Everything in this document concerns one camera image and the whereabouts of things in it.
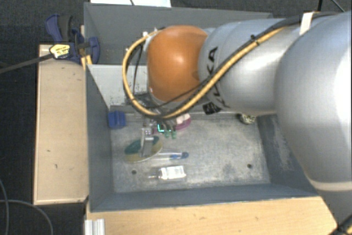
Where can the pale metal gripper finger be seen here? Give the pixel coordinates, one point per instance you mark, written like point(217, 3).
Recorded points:
point(143, 143)
point(149, 146)

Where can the clear plastic bottle white label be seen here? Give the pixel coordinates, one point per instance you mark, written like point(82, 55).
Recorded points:
point(171, 172)

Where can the speckled yellow ball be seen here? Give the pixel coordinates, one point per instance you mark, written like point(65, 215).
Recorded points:
point(247, 119)

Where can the pink and purple round toy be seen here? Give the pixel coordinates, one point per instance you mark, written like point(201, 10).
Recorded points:
point(183, 122)

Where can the pale wood flat board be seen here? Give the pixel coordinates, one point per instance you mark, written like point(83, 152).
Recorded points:
point(60, 129)

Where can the grey metal bin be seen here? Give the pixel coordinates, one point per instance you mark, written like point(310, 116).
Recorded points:
point(220, 151)

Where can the blue ribbed block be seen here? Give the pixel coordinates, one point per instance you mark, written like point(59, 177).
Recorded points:
point(116, 120)

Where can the green and yellow round sponge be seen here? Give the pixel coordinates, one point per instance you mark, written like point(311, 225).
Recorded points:
point(133, 149)

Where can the clear tube with blue cap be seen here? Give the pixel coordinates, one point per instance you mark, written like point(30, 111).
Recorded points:
point(176, 156)

